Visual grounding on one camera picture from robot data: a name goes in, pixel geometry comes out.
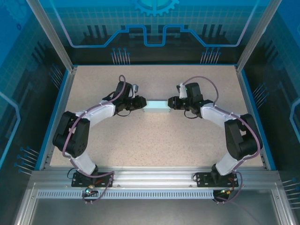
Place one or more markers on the light blue paper box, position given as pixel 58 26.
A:
pixel 157 105

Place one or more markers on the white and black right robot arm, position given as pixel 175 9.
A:
pixel 215 114

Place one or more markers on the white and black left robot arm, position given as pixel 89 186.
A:
pixel 98 112

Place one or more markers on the blue printed back panel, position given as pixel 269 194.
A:
pixel 150 18

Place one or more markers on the blue printed side panel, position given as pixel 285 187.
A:
pixel 286 70
pixel 14 70

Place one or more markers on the aluminium side rail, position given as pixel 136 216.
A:
pixel 59 112
pixel 250 98

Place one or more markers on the aluminium cross rail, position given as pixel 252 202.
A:
pixel 152 177

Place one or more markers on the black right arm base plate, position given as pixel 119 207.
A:
pixel 204 179

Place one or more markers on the aluminium frame post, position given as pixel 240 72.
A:
pixel 255 37
pixel 54 37

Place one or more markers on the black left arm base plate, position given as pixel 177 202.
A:
pixel 105 179

